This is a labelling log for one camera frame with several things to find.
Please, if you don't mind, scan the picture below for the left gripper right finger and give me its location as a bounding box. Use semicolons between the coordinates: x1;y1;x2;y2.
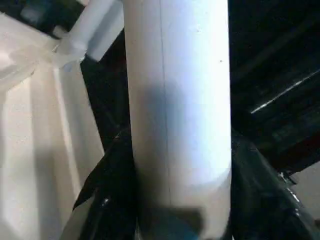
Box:
228;136;320;240

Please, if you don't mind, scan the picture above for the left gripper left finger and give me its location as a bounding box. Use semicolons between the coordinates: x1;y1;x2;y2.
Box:
62;128;141;240

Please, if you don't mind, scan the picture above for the white plastic table top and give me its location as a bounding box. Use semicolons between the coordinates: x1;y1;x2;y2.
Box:
0;11;106;240

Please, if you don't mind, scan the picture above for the long black metal bar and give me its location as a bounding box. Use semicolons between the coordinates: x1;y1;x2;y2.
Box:
249;72;320;115

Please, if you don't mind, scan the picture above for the black work mat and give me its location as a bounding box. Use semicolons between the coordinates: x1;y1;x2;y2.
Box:
79;0;320;176

